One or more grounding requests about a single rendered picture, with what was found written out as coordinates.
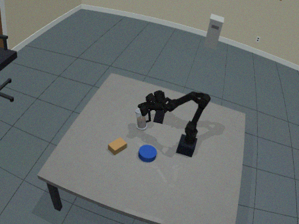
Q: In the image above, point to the tan rectangular block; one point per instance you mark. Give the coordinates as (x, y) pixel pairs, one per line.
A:
(117, 146)

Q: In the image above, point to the black flat rectangular pad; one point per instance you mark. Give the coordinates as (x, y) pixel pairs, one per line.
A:
(159, 116)

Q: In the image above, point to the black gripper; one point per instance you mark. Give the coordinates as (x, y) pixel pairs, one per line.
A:
(145, 107)

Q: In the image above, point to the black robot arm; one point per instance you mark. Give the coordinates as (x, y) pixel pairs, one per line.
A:
(190, 129)

